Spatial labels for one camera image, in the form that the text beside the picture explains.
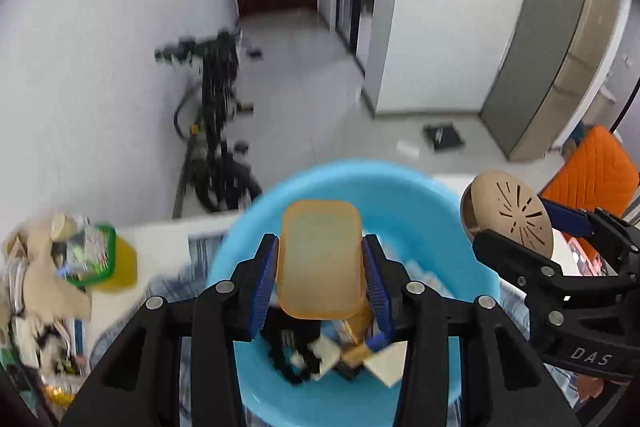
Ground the black bicycle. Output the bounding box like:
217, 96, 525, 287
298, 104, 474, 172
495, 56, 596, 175
155, 27, 263, 212

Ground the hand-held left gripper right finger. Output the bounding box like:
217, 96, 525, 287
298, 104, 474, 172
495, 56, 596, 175
361, 233, 583, 427

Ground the white tissue packet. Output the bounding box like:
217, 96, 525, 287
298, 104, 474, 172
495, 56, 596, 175
364, 341, 409, 389

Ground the black flat square object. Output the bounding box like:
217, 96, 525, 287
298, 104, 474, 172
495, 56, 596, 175
422, 122, 466, 152

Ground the pile of small sachets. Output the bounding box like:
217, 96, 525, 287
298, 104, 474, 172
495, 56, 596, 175
52, 222, 108, 279

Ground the orange quilted chair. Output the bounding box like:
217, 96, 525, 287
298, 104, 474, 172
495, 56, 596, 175
539, 125, 640, 265

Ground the black hair scrunchie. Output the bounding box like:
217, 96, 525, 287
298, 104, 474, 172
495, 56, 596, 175
262, 309, 321, 383

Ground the yellow bin with green rim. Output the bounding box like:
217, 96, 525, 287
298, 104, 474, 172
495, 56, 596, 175
67, 222, 138, 293

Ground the beige round slotted lid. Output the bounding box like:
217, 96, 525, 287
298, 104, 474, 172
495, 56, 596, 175
460, 170, 556, 260

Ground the light blue plastic basin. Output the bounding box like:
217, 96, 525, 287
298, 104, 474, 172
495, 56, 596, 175
206, 159, 502, 427

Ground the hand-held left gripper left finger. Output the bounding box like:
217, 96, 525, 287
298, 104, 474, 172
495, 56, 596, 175
60, 233, 281, 427

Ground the black cable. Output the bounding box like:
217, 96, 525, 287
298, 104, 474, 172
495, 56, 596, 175
607, 84, 640, 132

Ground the blue plaid cloth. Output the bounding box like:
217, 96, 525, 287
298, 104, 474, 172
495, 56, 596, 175
87, 232, 536, 427

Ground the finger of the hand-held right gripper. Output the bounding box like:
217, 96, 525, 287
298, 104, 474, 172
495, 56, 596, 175
472, 229, 621, 329
540, 198, 640, 258

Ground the gold grey refrigerator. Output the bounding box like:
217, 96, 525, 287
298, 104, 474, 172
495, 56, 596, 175
480, 0, 631, 164

